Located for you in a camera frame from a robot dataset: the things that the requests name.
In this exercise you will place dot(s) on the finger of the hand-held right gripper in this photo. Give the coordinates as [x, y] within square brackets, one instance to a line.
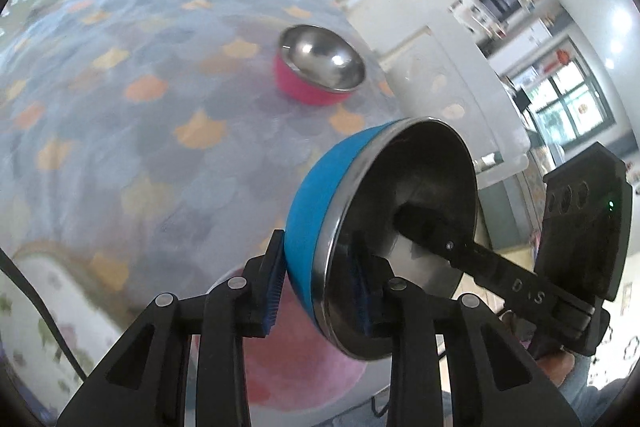
[475, 262]

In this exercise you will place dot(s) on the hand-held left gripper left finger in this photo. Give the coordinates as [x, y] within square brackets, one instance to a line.
[272, 294]

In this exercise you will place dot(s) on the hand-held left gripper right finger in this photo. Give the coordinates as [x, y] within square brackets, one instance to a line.
[365, 307]

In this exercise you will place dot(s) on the pink duck print bowl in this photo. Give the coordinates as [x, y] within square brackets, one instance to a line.
[300, 377]

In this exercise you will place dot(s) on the blue steel bowl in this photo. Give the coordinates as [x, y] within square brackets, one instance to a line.
[320, 207]

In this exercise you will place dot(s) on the pink steel bowl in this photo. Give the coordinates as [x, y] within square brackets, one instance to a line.
[300, 84]

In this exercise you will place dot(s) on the white square clover print plate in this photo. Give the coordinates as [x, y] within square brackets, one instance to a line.
[45, 307]

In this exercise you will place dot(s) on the person's right hand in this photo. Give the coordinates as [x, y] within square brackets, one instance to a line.
[555, 367]

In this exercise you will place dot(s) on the dark framed window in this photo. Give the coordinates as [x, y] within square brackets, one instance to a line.
[570, 102]

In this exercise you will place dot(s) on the person's jeans leg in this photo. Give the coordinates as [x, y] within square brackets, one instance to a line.
[600, 399]

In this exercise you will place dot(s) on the scale patterned tablecloth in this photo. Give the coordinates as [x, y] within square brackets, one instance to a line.
[150, 157]

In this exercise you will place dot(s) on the white chair round holes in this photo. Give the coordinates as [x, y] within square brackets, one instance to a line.
[465, 72]

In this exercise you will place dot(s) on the red wall ornament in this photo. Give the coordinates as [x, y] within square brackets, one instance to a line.
[562, 58]

